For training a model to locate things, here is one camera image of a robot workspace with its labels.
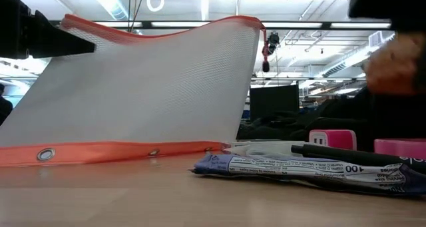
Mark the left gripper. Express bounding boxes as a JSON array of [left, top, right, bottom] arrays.
[[0, 0, 96, 60]]

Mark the mesh zip pouch orange trim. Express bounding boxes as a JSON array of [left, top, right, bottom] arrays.
[[0, 15, 271, 168]]

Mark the black backpack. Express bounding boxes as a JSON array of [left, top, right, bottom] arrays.
[[236, 87, 426, 152]]

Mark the pink white charger cube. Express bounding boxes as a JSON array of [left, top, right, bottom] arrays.
[[308, 129, 357, 151]]

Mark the black pen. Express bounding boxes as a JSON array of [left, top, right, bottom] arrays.
[[291, 143, 426, 174]]

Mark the blue white snack bar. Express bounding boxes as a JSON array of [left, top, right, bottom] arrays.
[[191, 153, 426, 197]]

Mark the small white blue packet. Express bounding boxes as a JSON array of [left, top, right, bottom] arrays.
[[229, 140, 309, 156]]

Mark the person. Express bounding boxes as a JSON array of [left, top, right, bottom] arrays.
[[0, 83, 13, 125]]

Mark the black ceiling device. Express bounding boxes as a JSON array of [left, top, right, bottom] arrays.
[[267, 32, 280, 55]]

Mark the black monitor screen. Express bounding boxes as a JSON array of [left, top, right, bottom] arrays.
[[249, 84, 300, 121]]

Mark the white ring ceiling lamp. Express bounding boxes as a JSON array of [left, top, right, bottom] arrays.
[[146, 0, 166, 13]]

